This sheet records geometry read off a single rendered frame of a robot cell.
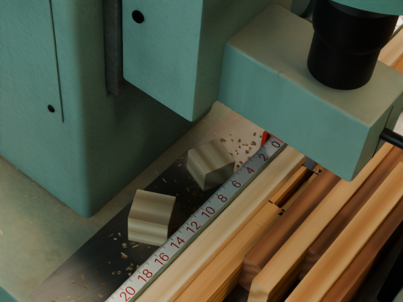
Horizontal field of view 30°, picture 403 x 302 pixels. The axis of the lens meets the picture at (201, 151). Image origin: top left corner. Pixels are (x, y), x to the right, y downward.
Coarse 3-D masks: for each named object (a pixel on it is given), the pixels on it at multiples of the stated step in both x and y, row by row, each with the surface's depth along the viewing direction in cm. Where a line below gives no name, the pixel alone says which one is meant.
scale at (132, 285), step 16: (400, 16) 81; (272, 144) 68; (256, 160) 67; (240, 176) 66; (224, 192) 64; (208, 208) 63; (192, 224) 62; (176, 240) 61; (160, 256) 60; (144, 272) 59; (128, 288) 58
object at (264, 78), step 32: (256, 32) 61; (288, 32) 61; (224, 64) 61; (256, 64) 59; (288, 64) 59; (384, 64) 60; (224, 96) 64; (256, 96) 61; (288, 96) 59; (320, 96) 57; (352, 96) 57; (384, 96) 57; (288, 128) 61; (320, 128) 59; (352, 128) 56; (320, 160) 61; (352, 160) 58
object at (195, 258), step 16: (400, 32) 80; (384, 48) 79; (400, 48) 79; (288, 160) 68; (304, 160) 69; (272, 176) 67; (288, 176) 68; (256, 192) 66; (272, 192) 66; (240, 208) 64; (256, 208) 65; (224, 224) 63; (240, 224) 63; (208, 240) 62; (224, 240) 62; (192, 256) 61; (208, 256) 61; (176, 272) 60; (192, 272) 60; (160, 288) 59; (176, 288) 59
